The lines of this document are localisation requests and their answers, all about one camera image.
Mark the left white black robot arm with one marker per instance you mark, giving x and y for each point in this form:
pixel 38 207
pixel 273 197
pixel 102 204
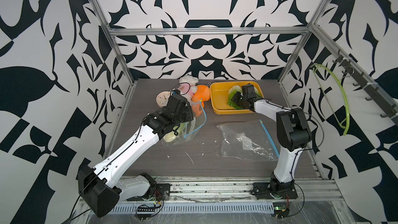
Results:
pixel 102 186

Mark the black wall hook rack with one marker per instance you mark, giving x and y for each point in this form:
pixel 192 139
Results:
pixel 374 90

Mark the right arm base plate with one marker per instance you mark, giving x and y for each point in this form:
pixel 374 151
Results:
pixel 275 190

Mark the clear zipper bag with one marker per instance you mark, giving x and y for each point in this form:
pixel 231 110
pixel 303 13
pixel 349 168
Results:
pixel 192 129
pixel 248 141

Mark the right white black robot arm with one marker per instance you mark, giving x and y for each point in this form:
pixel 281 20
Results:
pixel 293 134

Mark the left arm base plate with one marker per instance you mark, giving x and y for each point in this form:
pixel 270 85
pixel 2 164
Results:
pixel 145 187

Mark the small pink round clock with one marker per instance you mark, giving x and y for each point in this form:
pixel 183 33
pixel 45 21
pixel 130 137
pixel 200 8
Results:
pixel 163 98

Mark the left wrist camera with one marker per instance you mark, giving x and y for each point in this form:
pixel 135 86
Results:
pixel 175 92

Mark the chinese cabbage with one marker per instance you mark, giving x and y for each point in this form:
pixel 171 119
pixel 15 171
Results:
pixel 174 135
pixel 235 97

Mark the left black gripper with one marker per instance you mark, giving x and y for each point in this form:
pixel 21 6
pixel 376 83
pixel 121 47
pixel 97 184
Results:
pixel 185 109

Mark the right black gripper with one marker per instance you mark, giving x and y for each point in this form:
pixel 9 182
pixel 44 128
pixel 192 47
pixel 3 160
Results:
pixel 239 100

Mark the white teddy bear pink shirt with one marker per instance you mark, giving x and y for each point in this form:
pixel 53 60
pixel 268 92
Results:
pixel 188 86

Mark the aluminium frame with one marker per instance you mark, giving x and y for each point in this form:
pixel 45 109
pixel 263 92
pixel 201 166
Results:
pixel 281 39

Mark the orange plush toy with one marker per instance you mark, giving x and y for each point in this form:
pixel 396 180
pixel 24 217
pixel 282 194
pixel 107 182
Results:
pixel 202 95

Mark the yellow plastic tray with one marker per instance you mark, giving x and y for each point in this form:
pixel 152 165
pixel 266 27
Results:
pixel 219 96

